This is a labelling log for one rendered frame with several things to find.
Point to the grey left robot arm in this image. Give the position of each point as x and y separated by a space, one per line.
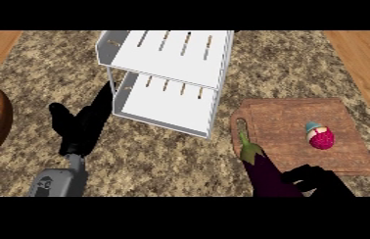
59 181

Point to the brown wooden cutting board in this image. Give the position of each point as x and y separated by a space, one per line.
289 125

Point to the dark purple eggplant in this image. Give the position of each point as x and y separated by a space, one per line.
267 176

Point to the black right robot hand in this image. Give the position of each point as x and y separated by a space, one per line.
320 182

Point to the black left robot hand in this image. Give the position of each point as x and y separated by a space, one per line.
81 125

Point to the brown wooden round object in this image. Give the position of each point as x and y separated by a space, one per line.
5 115

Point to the white tiered basket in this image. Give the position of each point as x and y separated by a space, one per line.
173 55

